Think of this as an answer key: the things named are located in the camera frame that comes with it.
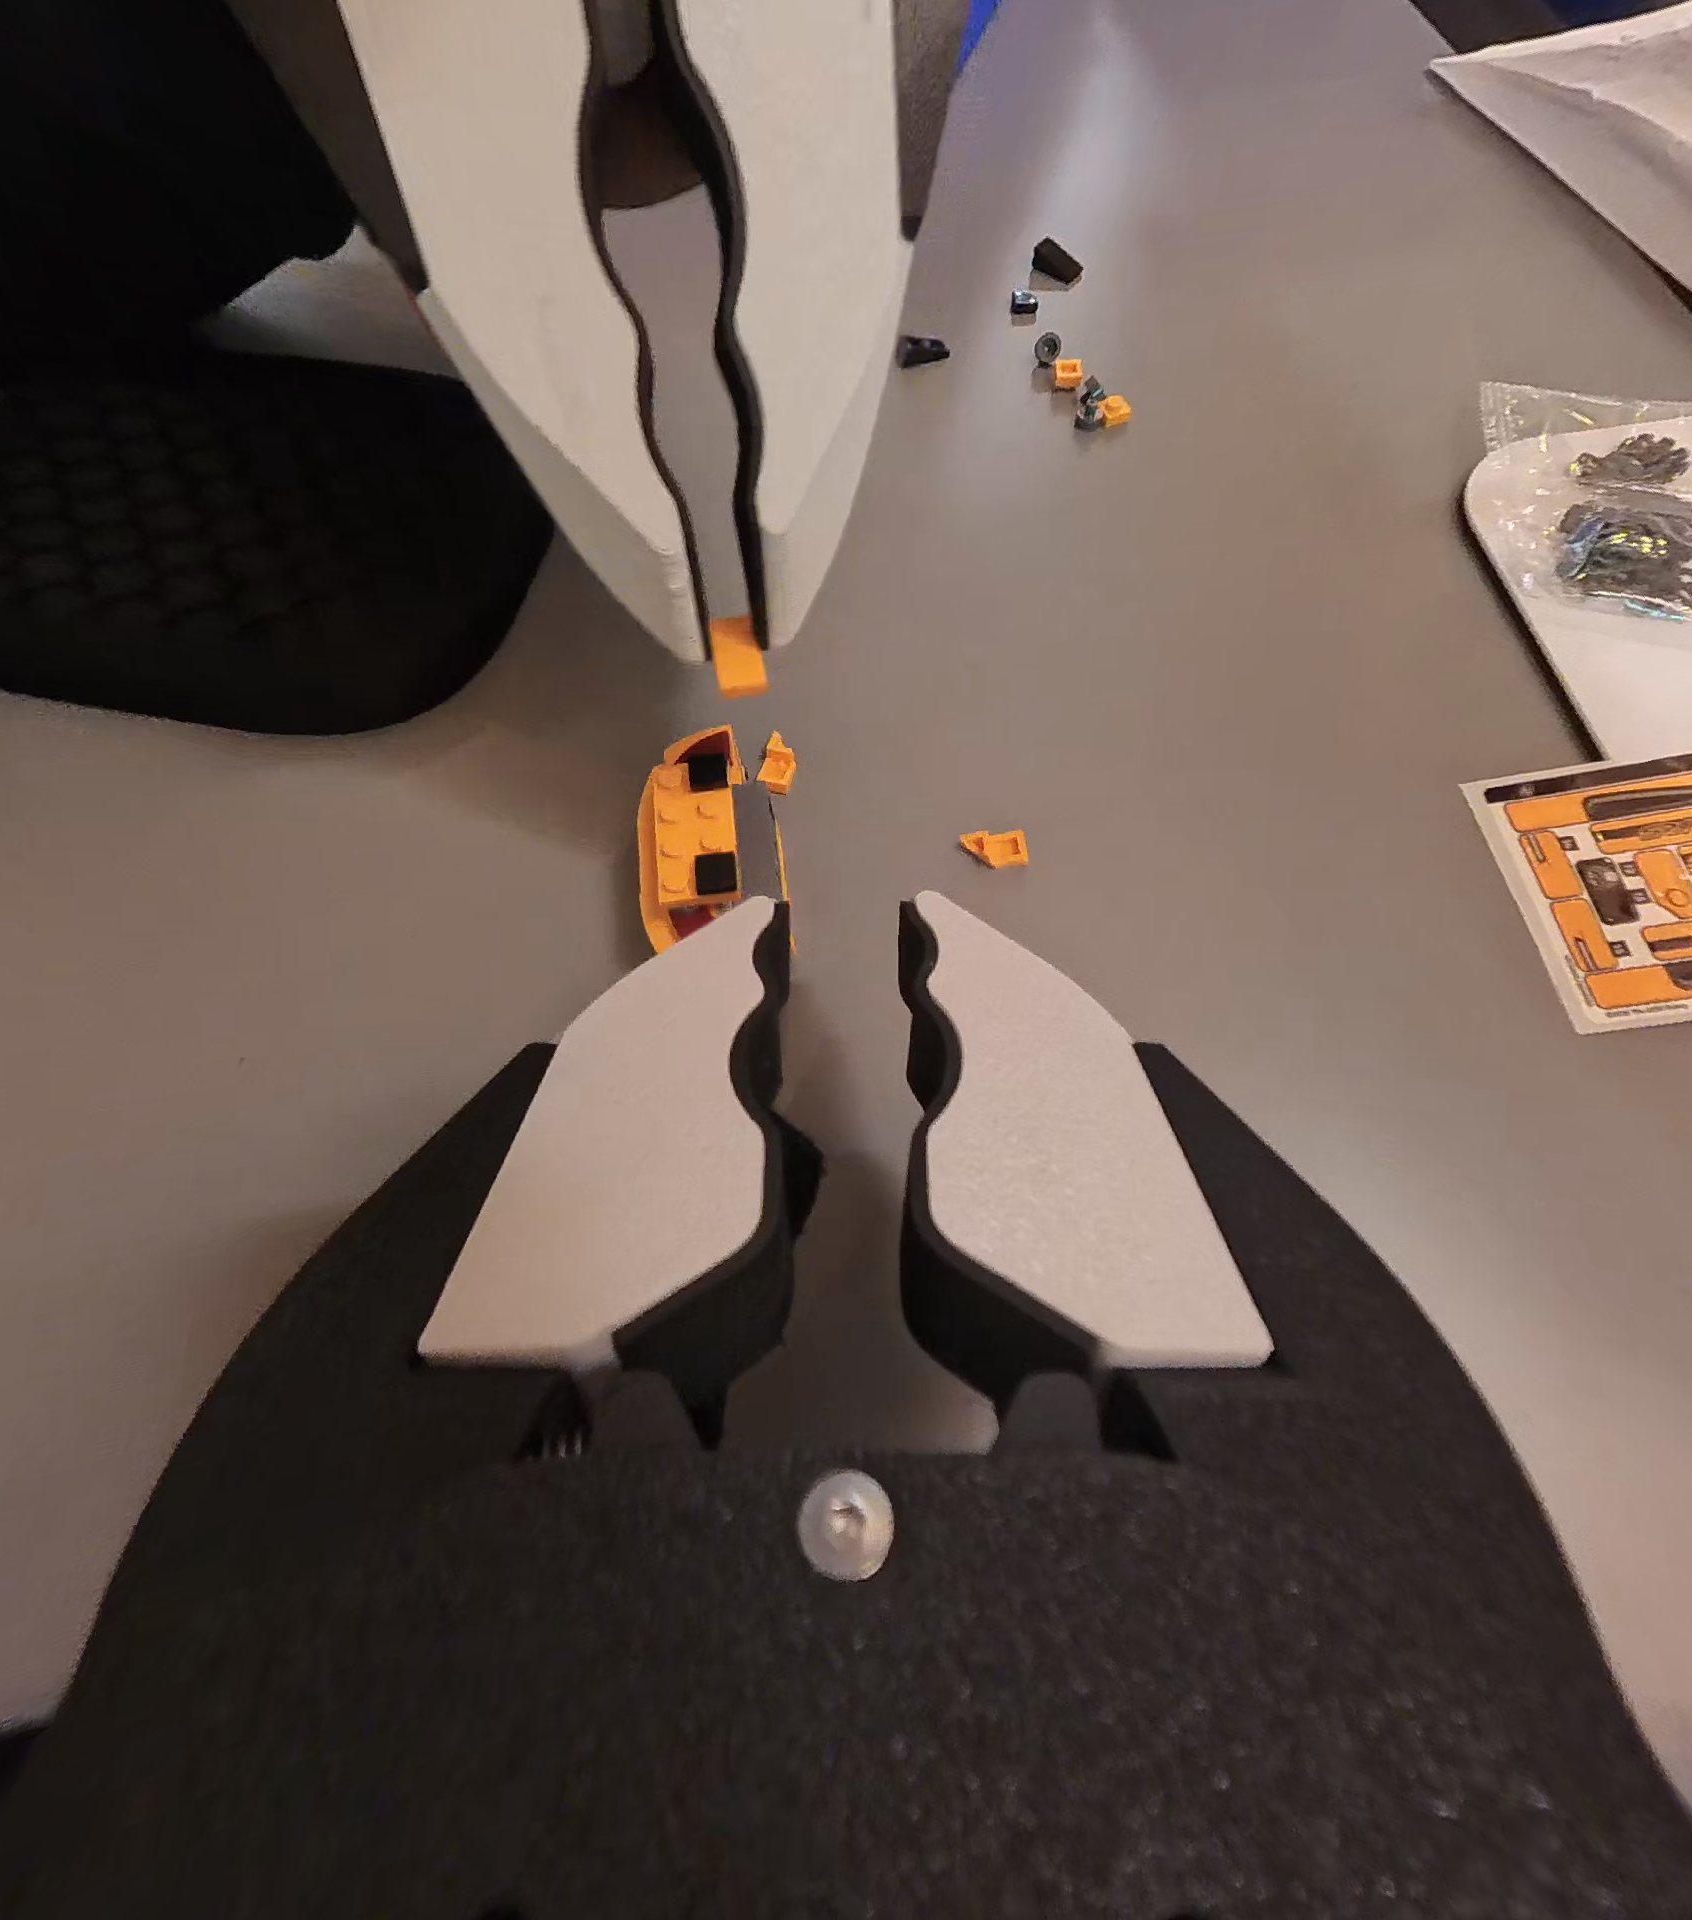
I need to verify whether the orange lego sticker sheet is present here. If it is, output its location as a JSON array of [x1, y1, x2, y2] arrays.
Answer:
[[1460, 727, 1692, 1038]]

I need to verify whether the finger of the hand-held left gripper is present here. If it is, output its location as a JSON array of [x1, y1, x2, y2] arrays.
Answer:
[[654, 0, 969, 652], [336, 0, 710, 667]]

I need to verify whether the black mesh seat cushion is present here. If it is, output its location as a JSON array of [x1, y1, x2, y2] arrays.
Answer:
[[0, 353, 556, 739]]

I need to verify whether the white paper bag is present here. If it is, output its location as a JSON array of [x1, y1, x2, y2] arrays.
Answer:
[[1430, 0, 1692, 366]]

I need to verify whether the orange lego wheel arch assembly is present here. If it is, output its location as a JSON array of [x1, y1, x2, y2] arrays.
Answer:
[[632, 722, 796, 959]]

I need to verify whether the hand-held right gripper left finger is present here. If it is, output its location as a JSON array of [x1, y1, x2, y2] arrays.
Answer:
[[415, 895, 827, 1451]]

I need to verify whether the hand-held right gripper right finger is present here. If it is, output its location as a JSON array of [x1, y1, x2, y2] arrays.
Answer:
[[898, 892, 1278, 1451]]

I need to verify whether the clear bag of dark pieces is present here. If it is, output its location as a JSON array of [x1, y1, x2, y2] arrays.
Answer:
[[1477, 383, 1692, 636]]

